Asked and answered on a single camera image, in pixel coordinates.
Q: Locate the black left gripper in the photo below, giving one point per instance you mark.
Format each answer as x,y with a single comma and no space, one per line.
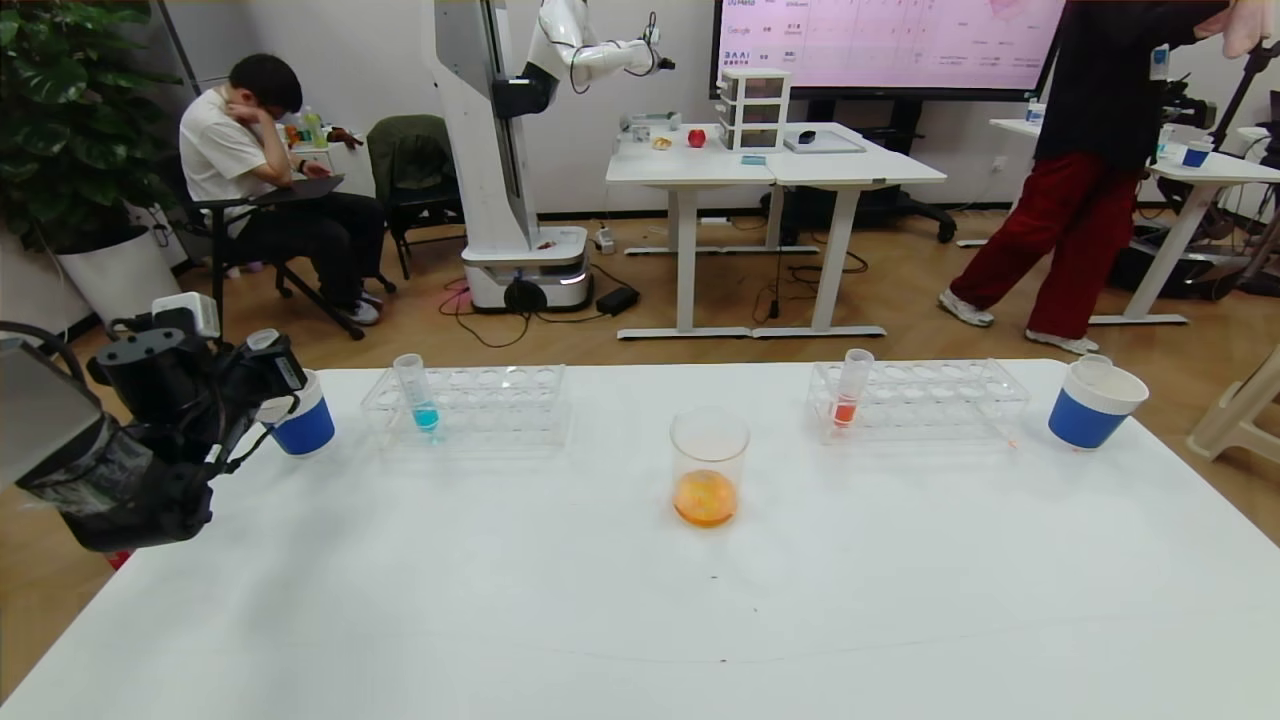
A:
287,373

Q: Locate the test tube with red pigment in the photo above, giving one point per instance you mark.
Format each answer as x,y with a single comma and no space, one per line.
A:
263,338
848,400

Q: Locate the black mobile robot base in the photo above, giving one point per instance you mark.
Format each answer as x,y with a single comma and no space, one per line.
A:
1200,268

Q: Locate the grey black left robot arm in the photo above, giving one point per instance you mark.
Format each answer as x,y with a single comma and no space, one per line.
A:
110,470

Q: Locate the black tabletop robot arm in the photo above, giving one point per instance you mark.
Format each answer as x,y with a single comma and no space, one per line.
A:
1190,102

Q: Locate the test tube with blue pigment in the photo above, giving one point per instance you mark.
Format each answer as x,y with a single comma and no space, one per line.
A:
424,410

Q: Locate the clear acrylic test tube rack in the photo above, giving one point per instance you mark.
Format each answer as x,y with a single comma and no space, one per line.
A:
470,410
930,405

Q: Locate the clear glass beaker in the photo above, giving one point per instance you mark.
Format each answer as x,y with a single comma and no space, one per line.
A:
708,495

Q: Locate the black office chair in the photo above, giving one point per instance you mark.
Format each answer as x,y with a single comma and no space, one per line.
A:
225,250

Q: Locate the blue paper cup white rim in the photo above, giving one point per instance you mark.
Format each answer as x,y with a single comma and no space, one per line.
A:
308,428
1085,420

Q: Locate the dark laptop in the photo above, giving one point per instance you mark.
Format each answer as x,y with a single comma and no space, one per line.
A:
295,190

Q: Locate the white planter pot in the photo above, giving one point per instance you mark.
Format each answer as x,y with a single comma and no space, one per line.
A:
120,275

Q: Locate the seated person in white shirt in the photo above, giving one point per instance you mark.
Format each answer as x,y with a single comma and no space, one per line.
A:
235,150

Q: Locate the green drink bottle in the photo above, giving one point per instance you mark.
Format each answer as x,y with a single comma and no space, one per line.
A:
315,128

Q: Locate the chair with green jacket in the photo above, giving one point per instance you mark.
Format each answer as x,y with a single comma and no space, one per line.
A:
415,165

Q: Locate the red gift bag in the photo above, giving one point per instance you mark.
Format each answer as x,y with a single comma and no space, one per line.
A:
120,557

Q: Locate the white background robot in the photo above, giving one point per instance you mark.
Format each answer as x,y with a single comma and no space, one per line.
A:
495,150

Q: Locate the large green potted plant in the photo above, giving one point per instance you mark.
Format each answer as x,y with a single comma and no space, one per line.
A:
70,110

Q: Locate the black power adapter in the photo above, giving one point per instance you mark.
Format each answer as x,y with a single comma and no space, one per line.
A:
617,300

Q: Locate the white standing desk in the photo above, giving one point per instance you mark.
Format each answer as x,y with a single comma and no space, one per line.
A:
690,165
850,165

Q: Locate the white drawer organizer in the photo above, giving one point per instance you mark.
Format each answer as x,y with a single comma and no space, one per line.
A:
753,110

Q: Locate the grey flat tray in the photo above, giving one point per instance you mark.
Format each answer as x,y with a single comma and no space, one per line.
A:
835,145

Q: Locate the black screen stand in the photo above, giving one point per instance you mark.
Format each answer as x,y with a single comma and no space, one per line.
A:
880,205

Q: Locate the large display screen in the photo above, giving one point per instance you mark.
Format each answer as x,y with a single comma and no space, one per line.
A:
880,40

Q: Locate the standing person in red trousers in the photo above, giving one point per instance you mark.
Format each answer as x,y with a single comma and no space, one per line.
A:
1080,200

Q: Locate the small blue cup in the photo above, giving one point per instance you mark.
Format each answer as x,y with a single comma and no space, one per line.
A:
1196,157

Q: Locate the long white desk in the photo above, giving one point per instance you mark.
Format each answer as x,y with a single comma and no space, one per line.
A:
1200,170

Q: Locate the beige plastic stool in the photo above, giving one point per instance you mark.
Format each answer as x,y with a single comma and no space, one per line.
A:
1240,420

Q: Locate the black tripod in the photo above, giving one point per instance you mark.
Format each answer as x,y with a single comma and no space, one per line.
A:
1250,80

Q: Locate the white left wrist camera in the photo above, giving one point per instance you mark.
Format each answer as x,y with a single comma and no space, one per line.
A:
190,312

